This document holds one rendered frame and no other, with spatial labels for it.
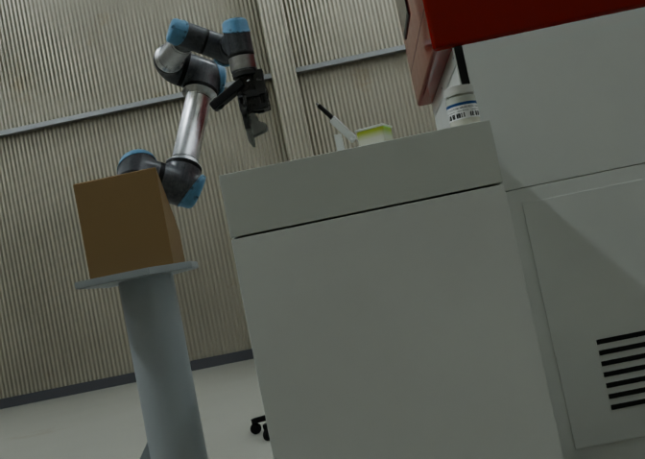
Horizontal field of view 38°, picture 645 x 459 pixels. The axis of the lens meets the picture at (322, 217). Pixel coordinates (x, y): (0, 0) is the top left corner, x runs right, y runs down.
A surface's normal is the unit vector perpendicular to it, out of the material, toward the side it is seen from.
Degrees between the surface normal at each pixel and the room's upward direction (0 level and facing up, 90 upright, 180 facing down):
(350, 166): 90
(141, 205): 90
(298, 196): 90
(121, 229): 90
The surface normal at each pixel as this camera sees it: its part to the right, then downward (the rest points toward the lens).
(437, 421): -0.05, -0.07
